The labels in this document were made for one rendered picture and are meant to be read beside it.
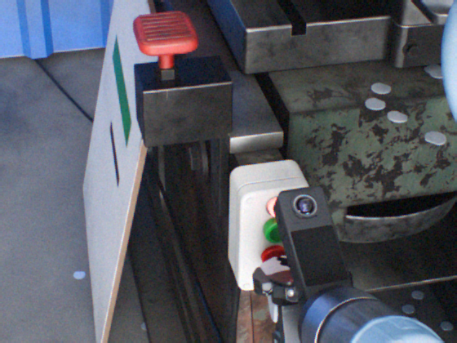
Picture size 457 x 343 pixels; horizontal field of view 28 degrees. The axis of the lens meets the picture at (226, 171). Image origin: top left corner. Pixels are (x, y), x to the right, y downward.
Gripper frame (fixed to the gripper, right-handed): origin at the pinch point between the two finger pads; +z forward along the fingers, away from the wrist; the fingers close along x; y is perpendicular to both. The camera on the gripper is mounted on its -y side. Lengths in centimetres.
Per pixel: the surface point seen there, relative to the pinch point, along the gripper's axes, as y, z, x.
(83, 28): -34, 152, -8
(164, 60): -22.0, 1.9, -9.2
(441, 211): 2.8, 27.0, 31.1
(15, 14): -39, 149, -25
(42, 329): 22, 70, -26
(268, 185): -8.3, -2.1, -0.7
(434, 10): -24.1, -5.2, 17.5
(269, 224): -4.2, -1.8, -0.9
